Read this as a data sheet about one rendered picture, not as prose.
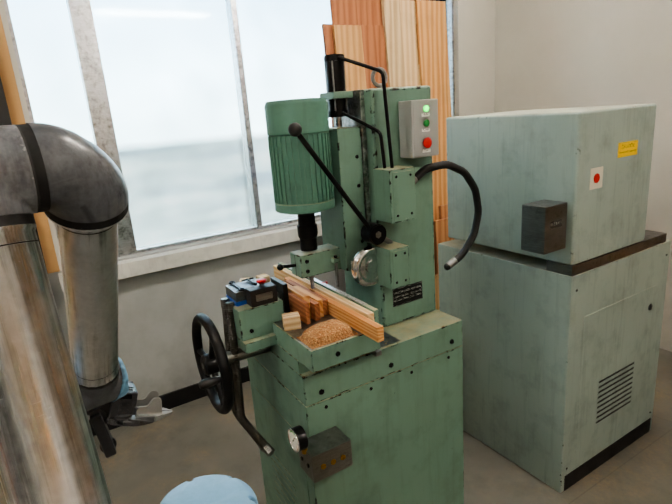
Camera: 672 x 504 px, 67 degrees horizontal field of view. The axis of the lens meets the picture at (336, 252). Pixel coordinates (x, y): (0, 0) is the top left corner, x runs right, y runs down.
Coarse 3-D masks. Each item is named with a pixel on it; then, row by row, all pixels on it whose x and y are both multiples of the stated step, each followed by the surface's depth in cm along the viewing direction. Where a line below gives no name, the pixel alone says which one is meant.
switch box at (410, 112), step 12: (408, 108) 141; (420, 108) 142; (432, 108) 144; (408, 120) 142; (420, 120) 142; (432, 120) 145; (408, 132) 143; (420, 132) 143; (432, 132) 145; (408, 144) 144; (420, 144) 144; (432, 144) 146; (408, 156) 145; (420, 156) 145
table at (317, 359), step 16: (320, 320) 143; (272, 336) 142; (288, 336) 135; (352, 336) 131; (288, 352) 138; (304, 352) 128; (320, 352) 126; (336, 352) 128; (352, 352) 131; (368, 352) 134; (320, 368) 127
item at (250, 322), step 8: (264, 304) 142; (272, 304) 143; (280, 304) 144; (240, 312) 138; (248, 312) 139; (256, 312) 140; (264, 312) 142; (272, 312) 143; (280, 312) 144; (240, 320) 138; (248, 320) 140; (256, 320) 141; (264, 320) 142; (272, 320) 144; (240, 328) 139; (248, 328) 140; (256, 328) 141; (264, 328) 143; (272, 328) 144; (240, 336) 141; (248, 336) 141; (256, 336) 142
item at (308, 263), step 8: (320, 248) 153; (328, 248) 152; (336, 248) 152; (296, 256) 148; (304, 256) 147; (312, 256) 148; (320, 256) 150; (328, 256) 151; (296, 264) 150; (304, 264) 148; (312, 264) 149; (320, 264) 150; (328, 264) 152; (296, 272) 151; (304, 272) 148; (312, 272) 150; (320, 272) 151
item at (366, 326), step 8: (296, 280) 166; (328, 304) 146; (336, 304) 143; (336, 312) 142; (344, 312) 138; (352, 312) 136; (344, 320) 139; (352, 320) 135; (360, 320) 132; (368, 320) 130; (360, 328) 133; (368, 328) 129; (376, 328) 126; (368, 336) 130; (376, 336) 126
